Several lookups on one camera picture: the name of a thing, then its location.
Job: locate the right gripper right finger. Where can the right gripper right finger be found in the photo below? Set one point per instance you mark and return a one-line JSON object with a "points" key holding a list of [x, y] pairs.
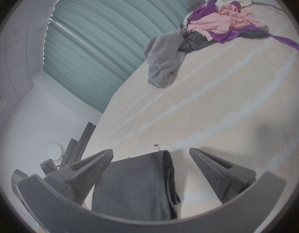
{"points": [[212, 176]]}

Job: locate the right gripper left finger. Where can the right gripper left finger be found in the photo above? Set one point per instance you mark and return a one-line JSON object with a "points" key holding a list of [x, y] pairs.
{"points": [[88, 176]]}

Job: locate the black T-shirt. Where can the black T-shirt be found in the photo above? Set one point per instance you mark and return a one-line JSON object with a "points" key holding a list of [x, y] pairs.
{"points": [[139, 186]]}

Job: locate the bed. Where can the bed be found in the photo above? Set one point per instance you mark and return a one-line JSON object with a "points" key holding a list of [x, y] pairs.
{"points": [[212, 93]]}

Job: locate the pile of clothes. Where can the pile of clothes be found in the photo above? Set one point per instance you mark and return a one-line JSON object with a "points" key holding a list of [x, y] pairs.
{"points": [[217, 23]]}

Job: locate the black chest of drawers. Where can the black chest of drawers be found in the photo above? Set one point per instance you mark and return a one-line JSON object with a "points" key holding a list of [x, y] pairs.
{"points": [[85, 139]]}

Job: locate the round white mirror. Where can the round white mirror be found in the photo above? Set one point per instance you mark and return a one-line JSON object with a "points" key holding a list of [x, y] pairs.
{"points": [[53, 152]]}

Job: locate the blue-green curtain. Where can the blue-green curtain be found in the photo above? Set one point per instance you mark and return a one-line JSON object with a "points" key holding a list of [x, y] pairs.
{"points": [[79, 64], [115, 16]]}

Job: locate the grey garment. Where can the grey garment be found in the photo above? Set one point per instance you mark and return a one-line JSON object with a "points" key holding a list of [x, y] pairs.
{"points": [[164, 57]]}

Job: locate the grey bedside table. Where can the grey bedside table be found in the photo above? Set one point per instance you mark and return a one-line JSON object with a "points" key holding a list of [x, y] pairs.
{"points": [[194, 2]]}

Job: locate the white printed pillow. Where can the white printed pillow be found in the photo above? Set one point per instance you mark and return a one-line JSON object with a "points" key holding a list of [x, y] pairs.
{"points": [[227, 1]]}

